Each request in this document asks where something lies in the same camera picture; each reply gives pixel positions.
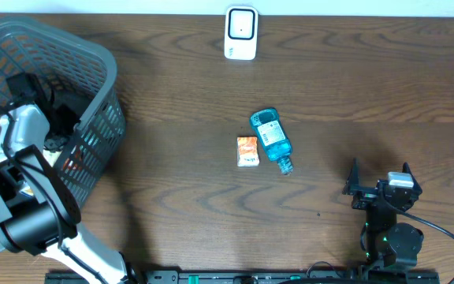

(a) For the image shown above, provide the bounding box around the small orange packet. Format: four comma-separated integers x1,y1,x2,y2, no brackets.
237,136,259,167

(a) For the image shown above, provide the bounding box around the white barcode scanner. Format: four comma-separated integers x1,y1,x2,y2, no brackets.
224,6,259,61

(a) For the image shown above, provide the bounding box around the grey plastic shopping basket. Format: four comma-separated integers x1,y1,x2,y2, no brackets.
0,17,126,252

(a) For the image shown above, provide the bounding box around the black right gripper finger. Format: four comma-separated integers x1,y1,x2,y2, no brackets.
347,158,360,188
403,163,418,185

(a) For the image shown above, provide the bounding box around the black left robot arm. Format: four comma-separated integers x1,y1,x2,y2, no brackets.
0,73,145,283

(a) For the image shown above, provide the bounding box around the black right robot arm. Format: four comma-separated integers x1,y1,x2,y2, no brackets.
342,160,424,281

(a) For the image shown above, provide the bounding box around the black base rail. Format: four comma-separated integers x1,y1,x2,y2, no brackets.
45,269,441,284

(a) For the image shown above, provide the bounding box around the blue mouthwash bottle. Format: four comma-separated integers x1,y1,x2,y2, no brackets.
249,108,293,175

